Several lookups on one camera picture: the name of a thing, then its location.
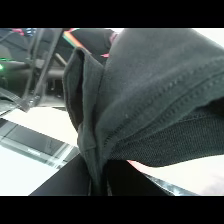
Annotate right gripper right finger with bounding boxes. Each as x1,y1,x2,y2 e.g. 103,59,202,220
105,159,172,197

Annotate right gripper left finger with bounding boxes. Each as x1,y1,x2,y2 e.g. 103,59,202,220
29,153,92,197

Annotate black garment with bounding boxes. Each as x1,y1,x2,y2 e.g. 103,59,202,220
62,27,224,197

